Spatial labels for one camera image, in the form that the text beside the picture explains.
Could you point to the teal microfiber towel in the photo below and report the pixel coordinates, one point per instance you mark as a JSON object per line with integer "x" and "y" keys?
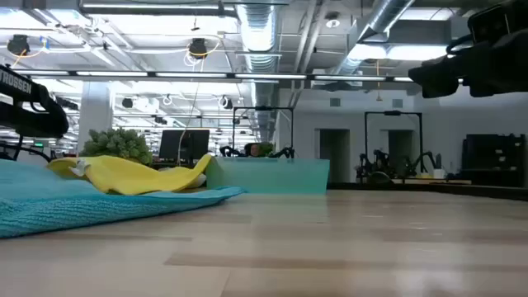
{"x": 82, "y": 206}

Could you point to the yellow microfiber towel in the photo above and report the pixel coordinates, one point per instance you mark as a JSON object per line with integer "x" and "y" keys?
{"x": 136, "y": 177}

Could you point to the green exit sign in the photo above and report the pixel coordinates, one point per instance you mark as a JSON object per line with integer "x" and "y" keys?
{"x": 38, "y": 144}

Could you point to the white building pillar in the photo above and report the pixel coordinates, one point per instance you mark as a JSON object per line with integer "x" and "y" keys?
{"x": 95, "y": 111}

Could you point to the round black ceiling device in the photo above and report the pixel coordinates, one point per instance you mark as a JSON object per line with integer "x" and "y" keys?
{"x": 198, "y": 47}
{"x": 18, "y": 44}

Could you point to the artificial green potted plant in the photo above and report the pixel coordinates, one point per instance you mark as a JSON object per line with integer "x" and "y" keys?
{"x": 117, "y": 144}

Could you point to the black shelf unit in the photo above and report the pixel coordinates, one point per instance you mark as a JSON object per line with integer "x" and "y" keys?
{"x": 493, "y": 158}

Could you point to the white cup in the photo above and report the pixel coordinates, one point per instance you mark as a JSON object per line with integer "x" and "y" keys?
{"x": 438, "y": 173}

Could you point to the black computer monitor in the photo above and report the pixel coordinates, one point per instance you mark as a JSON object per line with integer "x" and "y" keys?
{"x": 194, "y": 144}

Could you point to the person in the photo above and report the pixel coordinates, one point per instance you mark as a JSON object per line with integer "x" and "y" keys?
{"x": 251, "y": 149}

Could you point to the small green plant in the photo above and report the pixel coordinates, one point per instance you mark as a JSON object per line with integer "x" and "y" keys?
{"x": 266, "y": 147}

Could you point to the teal plastic bin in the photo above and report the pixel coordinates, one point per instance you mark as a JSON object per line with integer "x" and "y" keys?
{"x": 268, "y": 175}

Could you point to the black gantry frame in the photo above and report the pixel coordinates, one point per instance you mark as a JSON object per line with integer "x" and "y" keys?
{"x": 392, "y": 112}

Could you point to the silver slanted ventilation duct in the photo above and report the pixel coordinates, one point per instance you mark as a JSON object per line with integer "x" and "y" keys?
{"x": 383, "y": 16}

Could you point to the black aluminium table frame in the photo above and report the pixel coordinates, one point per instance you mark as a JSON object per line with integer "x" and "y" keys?
{"x": 474, "y": 190}

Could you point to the silver round ventilation duct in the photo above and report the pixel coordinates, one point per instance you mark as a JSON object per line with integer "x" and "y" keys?
{"x": 257, "y": 33}

